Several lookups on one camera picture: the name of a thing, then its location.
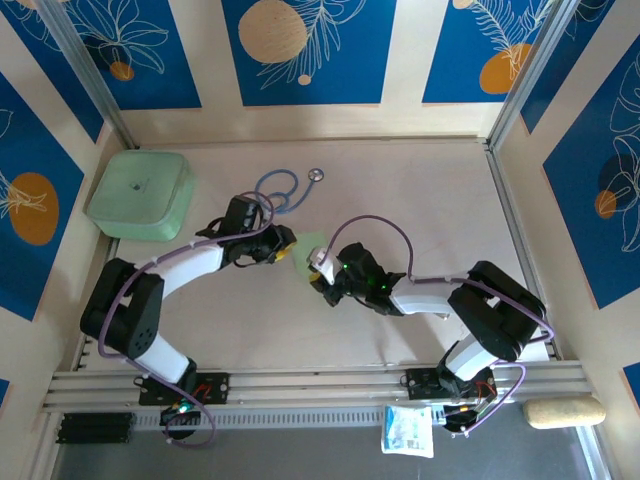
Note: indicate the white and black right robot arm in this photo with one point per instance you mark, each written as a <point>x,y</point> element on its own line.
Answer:
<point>425,300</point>

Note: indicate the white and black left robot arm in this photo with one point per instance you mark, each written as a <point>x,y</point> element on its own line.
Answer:
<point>160,357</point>

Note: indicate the mint green square case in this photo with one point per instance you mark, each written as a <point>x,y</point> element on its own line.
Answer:
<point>140,195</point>

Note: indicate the blue stethoscope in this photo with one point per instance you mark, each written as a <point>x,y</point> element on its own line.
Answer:
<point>316,174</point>

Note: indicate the white and blue plastic packet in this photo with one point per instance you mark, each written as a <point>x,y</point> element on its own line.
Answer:
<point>407,430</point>

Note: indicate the black ribbed block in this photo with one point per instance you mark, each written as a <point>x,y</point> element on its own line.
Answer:
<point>95,427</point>

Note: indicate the beige sponge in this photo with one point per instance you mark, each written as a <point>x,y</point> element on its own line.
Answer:
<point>565,412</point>

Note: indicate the aluminium mounting rail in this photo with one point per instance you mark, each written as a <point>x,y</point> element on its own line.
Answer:
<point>310,385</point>

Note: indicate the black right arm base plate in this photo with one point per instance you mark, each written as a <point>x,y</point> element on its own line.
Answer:
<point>420,382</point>

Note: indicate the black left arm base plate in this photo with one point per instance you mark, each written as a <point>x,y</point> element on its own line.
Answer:
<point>215,387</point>

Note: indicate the blue floral wall poster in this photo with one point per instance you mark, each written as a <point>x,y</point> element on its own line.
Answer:
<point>460,60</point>
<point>590,225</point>
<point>30,150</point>
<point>165,75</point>
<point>350,75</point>

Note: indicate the aluminium frame post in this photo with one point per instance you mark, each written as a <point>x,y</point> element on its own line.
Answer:
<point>530,70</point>
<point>85,65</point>

